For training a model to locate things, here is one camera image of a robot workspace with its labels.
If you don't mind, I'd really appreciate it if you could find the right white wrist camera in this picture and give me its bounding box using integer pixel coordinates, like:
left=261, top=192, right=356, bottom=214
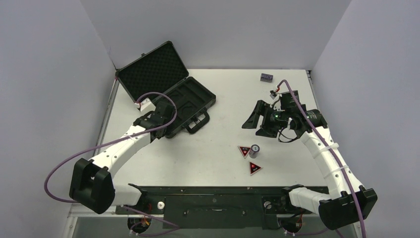
left=270, top=88, right=281, bottom=108

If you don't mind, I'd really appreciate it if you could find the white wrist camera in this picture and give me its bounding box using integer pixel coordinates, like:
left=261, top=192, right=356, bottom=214
left=135, top=98, right=156, bottom=114
left=270, top=88, right=281, bottom=108

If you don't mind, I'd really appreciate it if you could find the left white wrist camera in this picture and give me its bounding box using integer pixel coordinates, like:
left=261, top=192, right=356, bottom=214
left=135, top=98, right=156, bottom=114

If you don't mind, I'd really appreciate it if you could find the poker chip stack left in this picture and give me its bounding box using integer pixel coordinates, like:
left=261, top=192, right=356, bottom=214
left=249, top=144, right=260, bottom=159

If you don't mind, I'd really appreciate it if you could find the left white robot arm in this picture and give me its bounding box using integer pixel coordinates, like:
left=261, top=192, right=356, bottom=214
left=69, top=102, right=176, bottom=214

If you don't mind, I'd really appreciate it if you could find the red triangular button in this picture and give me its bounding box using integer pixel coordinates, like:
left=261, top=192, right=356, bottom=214
left=238, top=146, right=251, bottom=159
left=249, top=162, right=262, bottom=176

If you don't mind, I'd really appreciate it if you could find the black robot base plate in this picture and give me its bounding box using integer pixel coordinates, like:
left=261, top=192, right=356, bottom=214
left=116, top=186, right=306, bottom=230

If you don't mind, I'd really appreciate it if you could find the red triangular button lower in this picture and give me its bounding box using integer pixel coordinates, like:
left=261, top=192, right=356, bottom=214
left=249, top=162, right=262, bottom=176

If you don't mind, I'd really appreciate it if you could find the black foam-lined carrying case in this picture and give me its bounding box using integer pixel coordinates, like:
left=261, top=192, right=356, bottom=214
left=115, top=41, right=216, bottom=138

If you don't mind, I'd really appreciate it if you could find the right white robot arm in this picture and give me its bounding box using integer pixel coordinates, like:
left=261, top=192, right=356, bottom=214
left=242, top=90, right=377, bottom=230

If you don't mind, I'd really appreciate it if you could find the red triangular button upper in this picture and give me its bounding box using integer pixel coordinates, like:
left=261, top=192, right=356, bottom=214
left=238, top=146, right=251, bottom=159

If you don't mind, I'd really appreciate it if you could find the purple playing card box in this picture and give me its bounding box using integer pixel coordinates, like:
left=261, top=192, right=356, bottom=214
left=260, top=73, right=273, bottom=82

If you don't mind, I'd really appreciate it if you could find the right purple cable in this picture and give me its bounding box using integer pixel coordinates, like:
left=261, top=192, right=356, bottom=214
left=277, top=79, right=368, bottom=238

